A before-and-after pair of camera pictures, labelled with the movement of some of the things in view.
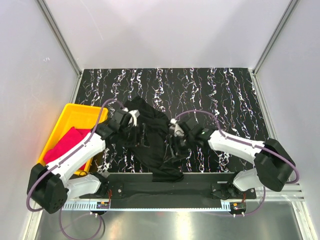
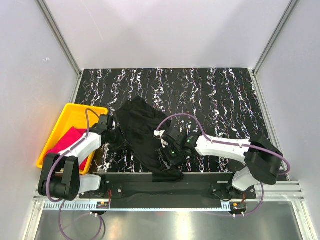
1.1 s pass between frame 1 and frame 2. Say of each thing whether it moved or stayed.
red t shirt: stayed
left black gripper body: moved
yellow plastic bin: stayed
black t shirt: stayed
